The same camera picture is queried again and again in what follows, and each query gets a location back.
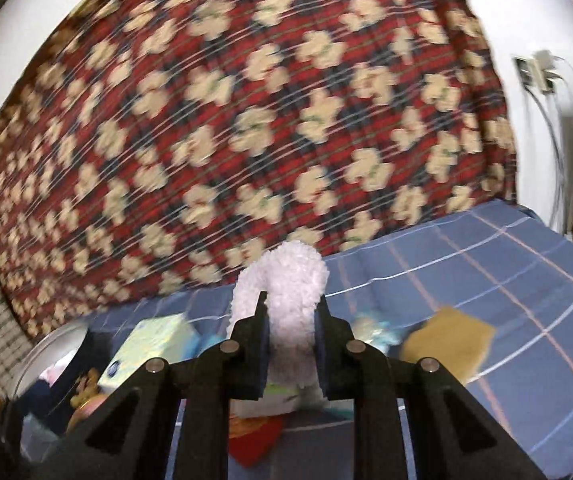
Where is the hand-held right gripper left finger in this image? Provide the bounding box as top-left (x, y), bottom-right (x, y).
top-left (31, 290), bottom-right (270, 480)

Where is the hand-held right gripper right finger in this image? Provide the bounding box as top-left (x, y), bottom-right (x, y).
top-left (314, 295), bottom-right (550, 480)

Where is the white fluffy plush toy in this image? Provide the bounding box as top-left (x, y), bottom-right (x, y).
top-left (229, 241), bottom-right (331, 401)

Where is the red drawstring pouch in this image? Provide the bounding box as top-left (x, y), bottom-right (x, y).
top-left (227, 415), bottom-right (284, 467)

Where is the teal cloth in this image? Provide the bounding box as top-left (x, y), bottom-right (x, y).
top-left (194, 332), bottom-right (230, 361)

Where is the light blue patterned cloth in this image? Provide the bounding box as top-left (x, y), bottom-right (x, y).
top-left (354, 311), bottom-right (403, 358)

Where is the yellow dotted tissue pack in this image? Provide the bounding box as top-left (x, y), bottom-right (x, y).
top-left (97, 312), bottom-right (200, 393)

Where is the yellow sponge cloth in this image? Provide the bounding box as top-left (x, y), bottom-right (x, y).
top-left (399, 306), bottom-right (497, 387)

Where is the blue plaid bed sheet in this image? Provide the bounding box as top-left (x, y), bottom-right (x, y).
top-left (81, 199), bottom-right (573, 480)

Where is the pink lid round container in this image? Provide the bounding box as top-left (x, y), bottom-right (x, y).
top-left (66, 392), bottom-right (110, 433)

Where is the pink fluffy cloth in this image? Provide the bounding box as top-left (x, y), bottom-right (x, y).
top-left (39, 355), bottom-right (74, 386)

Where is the red plaid bear blanket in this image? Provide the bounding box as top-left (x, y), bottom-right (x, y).
top-left (0, 0), bottom-right (517, 341)

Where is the dark blue round tin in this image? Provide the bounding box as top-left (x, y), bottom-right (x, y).
top-left (9, 320), bottom-right (112, 466)

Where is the white charging cable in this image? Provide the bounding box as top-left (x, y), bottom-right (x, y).
top-left (529, 87), bottom-right (573, 231)

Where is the wall socket with chargers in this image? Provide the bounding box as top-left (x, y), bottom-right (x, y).
top-left (531, 50), bottom-right (560, 93)

